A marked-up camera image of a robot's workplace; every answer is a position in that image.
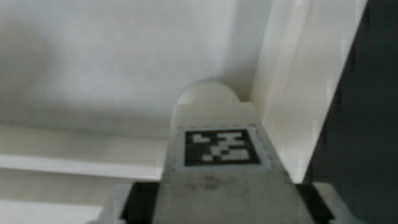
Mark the white square tabletop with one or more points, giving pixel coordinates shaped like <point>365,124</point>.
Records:
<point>100,57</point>

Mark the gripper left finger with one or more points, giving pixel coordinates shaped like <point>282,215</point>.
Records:
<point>129,207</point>

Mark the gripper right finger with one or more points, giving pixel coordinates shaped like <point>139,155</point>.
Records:
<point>326,205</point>

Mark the white table leg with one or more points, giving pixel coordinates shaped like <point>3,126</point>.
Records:
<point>227,185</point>

